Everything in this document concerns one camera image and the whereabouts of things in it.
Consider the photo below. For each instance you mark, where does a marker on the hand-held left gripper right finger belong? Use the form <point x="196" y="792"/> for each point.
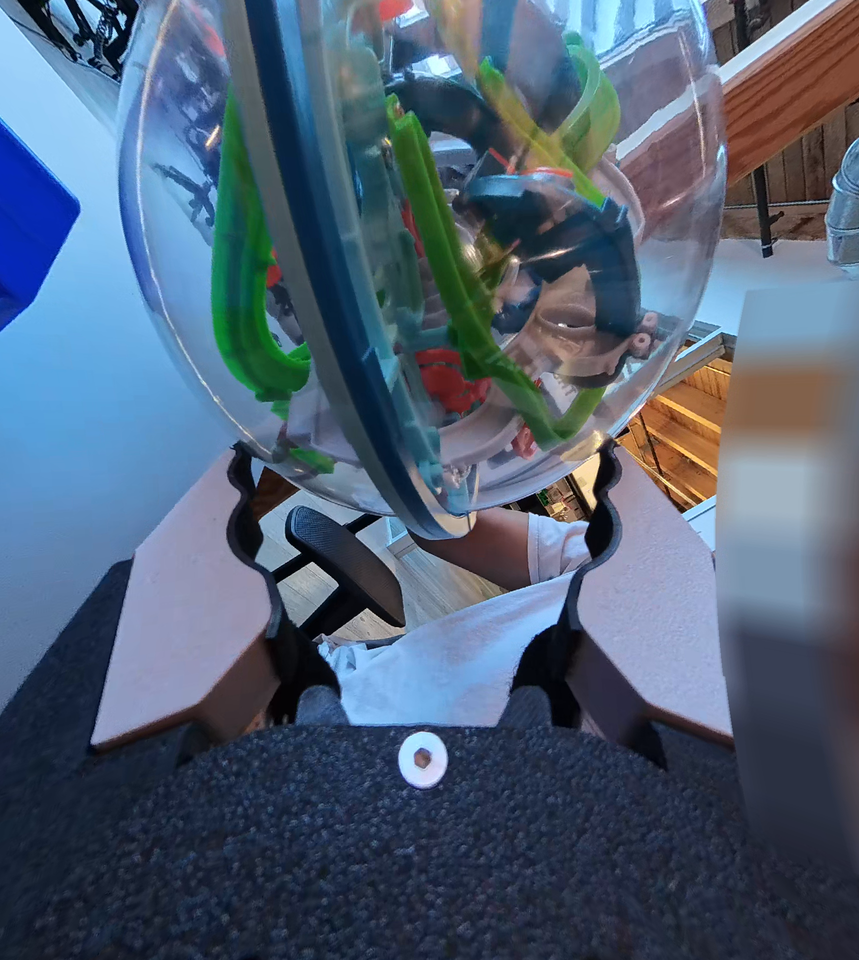
<point x="647" y="622"/>

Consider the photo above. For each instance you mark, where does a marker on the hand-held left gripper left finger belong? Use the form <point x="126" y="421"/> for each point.
<point x="189" y="615"/>

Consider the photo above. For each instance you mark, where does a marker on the clear plastic maze ball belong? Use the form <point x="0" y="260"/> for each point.
<point x="369" y="300"/>

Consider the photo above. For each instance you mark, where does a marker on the person's right forearm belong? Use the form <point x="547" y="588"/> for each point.
<point x="489" y="547"/>

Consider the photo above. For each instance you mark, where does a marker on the black office chair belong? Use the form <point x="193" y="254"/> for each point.
<point x="347" y="562"/>

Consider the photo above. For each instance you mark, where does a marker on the wooden ceiling beam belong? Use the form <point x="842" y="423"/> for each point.
<point x="797" y="90"/>

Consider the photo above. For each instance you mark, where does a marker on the black equipment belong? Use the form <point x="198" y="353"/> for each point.
<point x="99" y="30"/>

